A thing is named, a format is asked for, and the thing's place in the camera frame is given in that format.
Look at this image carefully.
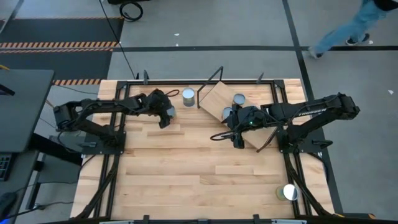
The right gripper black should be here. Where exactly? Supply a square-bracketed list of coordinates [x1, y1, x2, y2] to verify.
[226, 105, 270, 134]

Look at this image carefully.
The diced tomatoes can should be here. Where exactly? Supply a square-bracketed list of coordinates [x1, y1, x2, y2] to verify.
[221, 106, 234, 121]

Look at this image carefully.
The tall blue yellow can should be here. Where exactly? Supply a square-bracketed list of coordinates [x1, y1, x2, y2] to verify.
[182, 87, 196, 108]

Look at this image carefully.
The yellow-green can shiny lid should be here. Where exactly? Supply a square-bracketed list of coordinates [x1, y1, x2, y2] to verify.
[275, 183, 300, 202]

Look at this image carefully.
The white light bar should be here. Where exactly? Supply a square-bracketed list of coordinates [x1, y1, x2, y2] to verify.
[271, 219, 308, 224]
[98, 219, 135, 224]

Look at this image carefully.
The black hazard-striped floor mat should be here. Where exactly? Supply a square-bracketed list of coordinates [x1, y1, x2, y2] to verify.
[0, 17, 125, 86]

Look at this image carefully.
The person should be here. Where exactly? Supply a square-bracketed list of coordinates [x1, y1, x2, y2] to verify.
[308, 0, 398, 60]

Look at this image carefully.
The dark grey desk top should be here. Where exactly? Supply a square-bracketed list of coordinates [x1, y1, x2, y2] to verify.
[0, 68, 55, 154]

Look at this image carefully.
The grey keyboard desk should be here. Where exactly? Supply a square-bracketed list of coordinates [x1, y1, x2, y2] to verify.
[0, 151, 40, 224]

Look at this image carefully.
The black keyboard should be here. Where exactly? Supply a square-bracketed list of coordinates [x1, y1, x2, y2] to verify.
[0, 153, 12, 182]

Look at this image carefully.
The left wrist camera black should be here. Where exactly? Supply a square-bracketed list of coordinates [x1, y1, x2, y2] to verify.
[159, 111, 172, 129]

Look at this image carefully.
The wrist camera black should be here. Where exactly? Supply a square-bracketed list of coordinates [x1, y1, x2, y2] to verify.
[232, 132, 246, 150]
[159, 111, 172, 129]

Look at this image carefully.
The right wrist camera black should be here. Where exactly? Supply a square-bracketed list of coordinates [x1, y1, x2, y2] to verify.
[232, 132, 246, 150]

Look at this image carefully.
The wooden shelf black metal frame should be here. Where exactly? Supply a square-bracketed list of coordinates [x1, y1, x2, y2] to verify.
[197, 65, 294, 154]

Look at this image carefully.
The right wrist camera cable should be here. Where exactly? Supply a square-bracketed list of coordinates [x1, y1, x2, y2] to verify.
[210, 129, 238, 142]

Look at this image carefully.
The black aluminium rig frame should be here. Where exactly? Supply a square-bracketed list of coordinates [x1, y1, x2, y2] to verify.
[74, 70, 345, 224]

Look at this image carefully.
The long black floor cable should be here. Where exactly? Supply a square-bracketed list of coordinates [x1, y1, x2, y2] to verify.
[98, 0, 138, 79]

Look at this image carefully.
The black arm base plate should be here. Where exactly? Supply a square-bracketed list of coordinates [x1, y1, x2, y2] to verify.
[277, 129, 334, 154]
[80, 129, 127, 156]

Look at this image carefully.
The coiled black cable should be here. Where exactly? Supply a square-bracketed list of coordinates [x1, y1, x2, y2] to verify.
[119, 1, 144, 23]

